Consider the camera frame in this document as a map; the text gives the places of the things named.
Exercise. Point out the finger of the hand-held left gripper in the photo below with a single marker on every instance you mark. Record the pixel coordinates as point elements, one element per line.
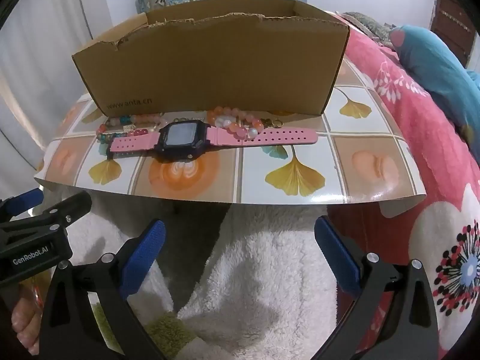
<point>24,202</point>
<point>71,204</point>

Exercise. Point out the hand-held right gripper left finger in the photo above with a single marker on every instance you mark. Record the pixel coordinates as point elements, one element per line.
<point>144,260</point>

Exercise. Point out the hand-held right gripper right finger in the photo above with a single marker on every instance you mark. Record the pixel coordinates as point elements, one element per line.
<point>337,260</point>

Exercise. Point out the brown cardboard box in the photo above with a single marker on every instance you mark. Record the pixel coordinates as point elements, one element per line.
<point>210,67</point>

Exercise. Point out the person's left hand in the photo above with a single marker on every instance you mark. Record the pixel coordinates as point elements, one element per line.
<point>26,318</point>

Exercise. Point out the white fluffy towel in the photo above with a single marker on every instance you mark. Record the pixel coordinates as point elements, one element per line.
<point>255,270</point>

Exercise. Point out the ginkgo leaf patterned tablecloth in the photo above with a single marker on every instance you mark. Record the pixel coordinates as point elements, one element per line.
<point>262,157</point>

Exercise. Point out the white curtain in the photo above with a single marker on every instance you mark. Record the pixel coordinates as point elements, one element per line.
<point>37,63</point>

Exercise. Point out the pink floral blanket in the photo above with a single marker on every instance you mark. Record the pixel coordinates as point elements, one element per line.
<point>412,138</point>

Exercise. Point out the blue pillow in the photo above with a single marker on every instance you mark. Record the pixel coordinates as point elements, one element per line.
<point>431,63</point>

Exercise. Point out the patterned grey quilt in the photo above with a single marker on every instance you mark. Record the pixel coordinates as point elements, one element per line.
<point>369,26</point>

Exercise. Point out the brown door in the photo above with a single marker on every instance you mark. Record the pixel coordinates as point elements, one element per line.
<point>450,18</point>

